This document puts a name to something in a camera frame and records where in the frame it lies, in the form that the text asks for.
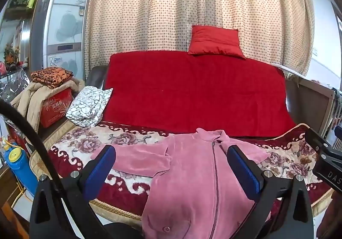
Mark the white black patterned cloth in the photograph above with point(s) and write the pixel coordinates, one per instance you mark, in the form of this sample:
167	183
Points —
88	105

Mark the orange flower bunch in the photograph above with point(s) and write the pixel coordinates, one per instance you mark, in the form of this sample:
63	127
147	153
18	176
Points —
11	54

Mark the dotted beige curtain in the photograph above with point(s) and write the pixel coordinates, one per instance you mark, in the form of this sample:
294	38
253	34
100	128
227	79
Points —
160	9

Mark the floral patterned blanket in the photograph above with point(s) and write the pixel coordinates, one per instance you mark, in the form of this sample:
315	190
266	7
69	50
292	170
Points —
88	142

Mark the orange black folded cloth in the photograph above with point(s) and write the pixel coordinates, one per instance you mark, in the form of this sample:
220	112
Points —
52	75

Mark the red pillow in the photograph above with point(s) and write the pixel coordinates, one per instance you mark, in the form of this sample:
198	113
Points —
213	41

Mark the pink zip jacket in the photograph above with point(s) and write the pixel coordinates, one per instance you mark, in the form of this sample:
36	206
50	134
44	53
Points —
187	174

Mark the silver foil sheet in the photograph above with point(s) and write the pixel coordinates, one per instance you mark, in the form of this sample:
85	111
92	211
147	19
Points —
14	86

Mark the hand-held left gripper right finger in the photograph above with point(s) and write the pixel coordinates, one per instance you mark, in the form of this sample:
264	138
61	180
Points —
244	172

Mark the blue bottle yellow cap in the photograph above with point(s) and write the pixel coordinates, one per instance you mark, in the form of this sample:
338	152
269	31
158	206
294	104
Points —
21	172

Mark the red blanket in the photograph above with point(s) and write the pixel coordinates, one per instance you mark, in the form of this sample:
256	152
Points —
187	94

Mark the white railing rack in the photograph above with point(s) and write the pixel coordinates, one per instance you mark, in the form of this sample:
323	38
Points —
337	110

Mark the wooden bed board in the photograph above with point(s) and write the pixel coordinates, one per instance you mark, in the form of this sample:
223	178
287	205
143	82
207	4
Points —
310	102

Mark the silver refrigerator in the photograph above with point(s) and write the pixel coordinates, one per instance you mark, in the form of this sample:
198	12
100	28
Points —
66	27

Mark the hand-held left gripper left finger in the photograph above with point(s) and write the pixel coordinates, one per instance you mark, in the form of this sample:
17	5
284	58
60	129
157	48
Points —
100	172

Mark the red cardboard box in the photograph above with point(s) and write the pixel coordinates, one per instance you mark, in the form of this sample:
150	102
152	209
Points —
53	110

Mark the beige coat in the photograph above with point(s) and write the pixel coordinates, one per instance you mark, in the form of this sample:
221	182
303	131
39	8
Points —
29	102

